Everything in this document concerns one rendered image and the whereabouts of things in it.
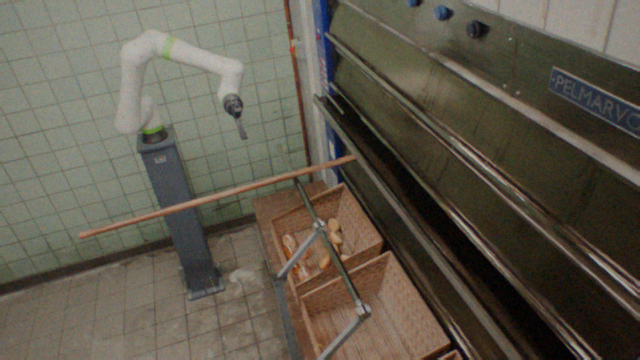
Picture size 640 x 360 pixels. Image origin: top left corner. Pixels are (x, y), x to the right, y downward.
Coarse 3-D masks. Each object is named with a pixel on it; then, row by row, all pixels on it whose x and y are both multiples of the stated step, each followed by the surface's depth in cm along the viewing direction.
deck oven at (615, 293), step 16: (464, 0) 120; (544, 32) 96; (336, 48) 233; (336, 64) 239; (352, 64) 215; (432, 128) 156; (448, 144) 148; (464, 160) 141; (480, 176) 134; (496, 192) 129; (560, 240) 109; (576, 256) 105; (592, 272) 101; (608, 288) 98; (624, 304) 95
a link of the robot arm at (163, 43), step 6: (150, 30) 230; (144, 36) 225; (150, 36) 226; (156, 36) 228; (162, 36) 229; (168, 36) 230; (156, 42) 227; (162, 42) 228; (168, 42) 228; (174, 42) 229; (156, 48) 228; (162, 48) 228; (168, 48) 228; (156, 54) 231; (162, 54) 230; (168, 54) 229
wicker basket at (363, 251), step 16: (304, 208) 275; (320, 208) 278; (336, 208) 282; (352, 208) 263; (272, 224) 268; (288, 224) 277; (304, 224) 281; (352, 224) 264; (368, 224) 244; (304, 240) 275; (320, 240) 274; (352, 240) 265; (368, 240) 245; (320, 256) 263; (352, 256) 230; (368, 256) 234; (320, 272) 229; (336, 272) 233; (304, 288) 231
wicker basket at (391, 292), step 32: (384, 256) 224; (320, 288) 222; (384, 288) 230; (320, 320) 227; (352, 320) 225; (416, 320) 203; (320, 352) 196; (352, 352) 211; (384, 352) 210; (416, 352) 204
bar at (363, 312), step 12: (288, 168) 234; (300, 192) 216; (312, 204) 208; (312, 216) 201; (324, 228) 194; (312, 240) 199; (324, 240) 188; (300, 252) 200; (336, 252) 182; (288, 264) 202; (336, 264) 177; (276, 276) 204; (348, 276) 171; (276, 288) 205; (348, 288) 167; (360, 300) 161; (288, 312) 216; (360, 312) 157; (288, 324) 220; (360, 324) 160; (288, 336) 224; (348, 336) 161; (288, 348) 231; (336, 348) 163
